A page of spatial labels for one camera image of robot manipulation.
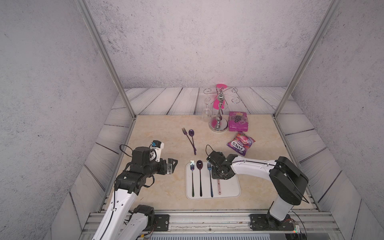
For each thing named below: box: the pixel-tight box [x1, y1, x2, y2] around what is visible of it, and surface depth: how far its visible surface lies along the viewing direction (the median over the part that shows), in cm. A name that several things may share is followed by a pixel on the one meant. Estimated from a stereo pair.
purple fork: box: [181, 127, 197, 151], surface depth 113 cm
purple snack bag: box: [228, 111, 249, 132], surface depth 110 cm
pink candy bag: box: [226, 131, 256, 156], surface depth 104 cm
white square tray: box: [185, 161, 241, 200], surface depth 86 cm
